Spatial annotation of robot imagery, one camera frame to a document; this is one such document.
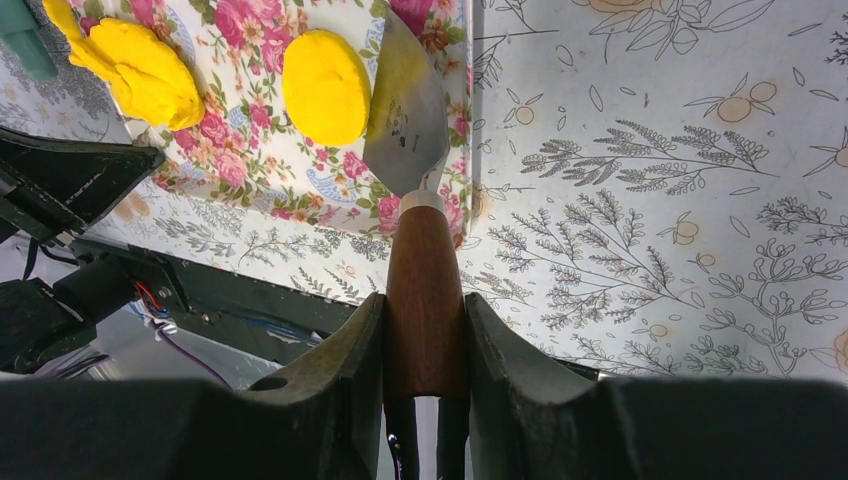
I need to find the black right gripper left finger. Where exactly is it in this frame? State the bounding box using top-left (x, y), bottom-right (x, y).
top-left (1, 293), bottom-right (384, 479)

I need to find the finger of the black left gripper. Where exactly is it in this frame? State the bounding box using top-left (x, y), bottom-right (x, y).
top-left (1, 127), bottom-right (165, 246)

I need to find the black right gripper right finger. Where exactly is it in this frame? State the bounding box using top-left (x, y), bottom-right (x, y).
top-left (465, 294), bottom-right (847, 479)

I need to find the metal spatula wooden handle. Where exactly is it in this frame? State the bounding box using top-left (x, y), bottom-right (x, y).
top-left (363, 9), bottom-right (469, 400)

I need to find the yellow dough piece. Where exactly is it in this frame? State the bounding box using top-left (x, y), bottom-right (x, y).
top-left (42, 1), bottom-right (205, 130)

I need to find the floral rectangular tray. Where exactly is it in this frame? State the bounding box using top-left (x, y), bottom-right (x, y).
top-left (69, 1), bottom-right (472, 242)

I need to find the round yellow dough wrapper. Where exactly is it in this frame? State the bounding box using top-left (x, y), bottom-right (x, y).
top-left (282, 30), bottom-right (371, 146)

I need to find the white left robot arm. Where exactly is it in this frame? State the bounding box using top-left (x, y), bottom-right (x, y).
top-left (1, 128), bottom-right (164, 374)

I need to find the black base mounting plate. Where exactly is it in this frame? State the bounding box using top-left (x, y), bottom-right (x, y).
top-left (69, 238), bottom-right (601, 382)

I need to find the floral tablecloth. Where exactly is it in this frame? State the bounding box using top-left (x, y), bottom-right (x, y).
top-left (1, 1), bottom-right (847, 382)

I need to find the teal handled tool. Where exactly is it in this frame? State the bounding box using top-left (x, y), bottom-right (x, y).
top-left (1, 0), bottom-right (58, 81)

